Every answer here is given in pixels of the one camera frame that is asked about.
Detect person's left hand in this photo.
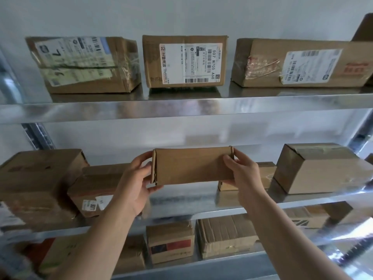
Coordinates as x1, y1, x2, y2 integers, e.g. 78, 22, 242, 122
112, 150, 164, 221

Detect person's right hand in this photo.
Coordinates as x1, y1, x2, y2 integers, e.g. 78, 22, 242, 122
223, 148, 270, 212

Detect slim box with blue-edged label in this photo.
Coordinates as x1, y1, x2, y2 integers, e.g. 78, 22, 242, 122
218, 161, 277, 192

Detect red printed box 8077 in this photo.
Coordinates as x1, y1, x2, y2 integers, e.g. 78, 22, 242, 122
67, 163, 132, 218

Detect boxes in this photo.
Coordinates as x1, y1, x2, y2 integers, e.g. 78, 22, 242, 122
38, 201, 373, 276

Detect slim box with yellow-striped label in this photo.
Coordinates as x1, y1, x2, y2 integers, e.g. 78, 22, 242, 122
151, 146, 235, 186

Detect cube box with taped top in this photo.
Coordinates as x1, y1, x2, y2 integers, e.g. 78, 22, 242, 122
273, 142, 373, 195

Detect metal shelving rack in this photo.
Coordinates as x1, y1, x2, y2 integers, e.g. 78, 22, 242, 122
0, 40, 373, 280

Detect small tape-wrapped cardboard box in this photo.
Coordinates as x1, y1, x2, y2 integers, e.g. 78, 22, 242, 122
25, 36, 143, 94

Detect box labelled 507 N705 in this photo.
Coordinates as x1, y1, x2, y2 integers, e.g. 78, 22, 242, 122
142, 35, 229, 88

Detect long box red print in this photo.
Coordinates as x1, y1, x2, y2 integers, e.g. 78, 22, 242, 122
230, 37, 373, 88

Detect tape-wrapped cubic cardboard box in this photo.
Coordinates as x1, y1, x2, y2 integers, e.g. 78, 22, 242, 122
352, 13, 373, 42

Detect person's right forearm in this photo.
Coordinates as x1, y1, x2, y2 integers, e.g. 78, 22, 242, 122
244, 191, 353, 280

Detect person's left forearm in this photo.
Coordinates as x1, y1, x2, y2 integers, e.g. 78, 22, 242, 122
54, 201, 138, 280

